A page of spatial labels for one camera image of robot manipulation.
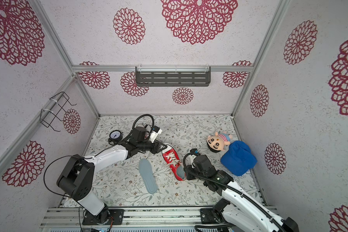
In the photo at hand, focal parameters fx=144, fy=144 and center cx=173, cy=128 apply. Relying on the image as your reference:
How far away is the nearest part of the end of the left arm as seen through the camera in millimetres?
678

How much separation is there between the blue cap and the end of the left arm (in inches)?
18.1

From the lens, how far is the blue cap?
916 millimetres
